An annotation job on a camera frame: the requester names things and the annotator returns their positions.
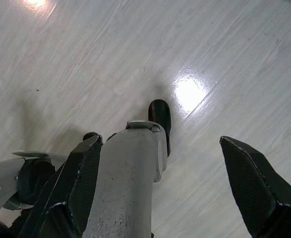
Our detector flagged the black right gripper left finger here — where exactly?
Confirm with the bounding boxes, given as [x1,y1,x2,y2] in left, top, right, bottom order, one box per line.
[18,135,104,238]

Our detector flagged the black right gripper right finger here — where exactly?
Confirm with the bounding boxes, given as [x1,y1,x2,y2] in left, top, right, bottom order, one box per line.
[219,135,291,238]

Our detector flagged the black robot left foot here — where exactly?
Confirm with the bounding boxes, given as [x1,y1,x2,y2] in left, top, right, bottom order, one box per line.
[82,132,99,141]

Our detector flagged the black robot foot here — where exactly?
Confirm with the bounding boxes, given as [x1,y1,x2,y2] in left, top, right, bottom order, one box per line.
[148,99,172,157]
[82,132,99,141]

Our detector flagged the grey robot left leg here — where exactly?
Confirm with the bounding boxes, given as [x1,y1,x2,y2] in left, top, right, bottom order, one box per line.
[0,151,66,226]

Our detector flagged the black robot right foot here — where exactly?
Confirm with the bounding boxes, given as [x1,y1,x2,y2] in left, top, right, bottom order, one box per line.
[148,99,172,157]

